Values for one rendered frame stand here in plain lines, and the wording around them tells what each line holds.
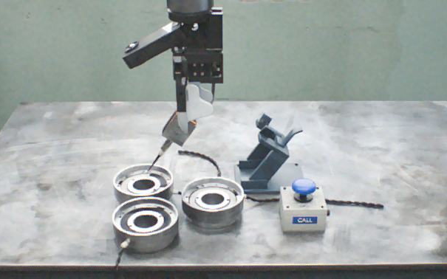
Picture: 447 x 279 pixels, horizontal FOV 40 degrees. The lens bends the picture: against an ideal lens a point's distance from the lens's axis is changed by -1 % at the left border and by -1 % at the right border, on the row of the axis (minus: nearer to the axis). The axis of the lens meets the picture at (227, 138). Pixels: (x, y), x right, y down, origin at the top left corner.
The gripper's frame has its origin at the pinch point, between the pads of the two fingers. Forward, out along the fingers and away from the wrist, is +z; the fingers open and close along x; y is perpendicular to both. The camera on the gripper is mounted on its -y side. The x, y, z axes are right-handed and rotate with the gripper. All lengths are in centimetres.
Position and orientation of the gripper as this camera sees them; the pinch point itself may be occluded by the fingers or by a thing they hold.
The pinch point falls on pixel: (182, 122)
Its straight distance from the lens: 107.9
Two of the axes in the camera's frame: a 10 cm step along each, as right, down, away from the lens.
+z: 0.0, 8.9, 4.6
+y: 10.0, -0.2, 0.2
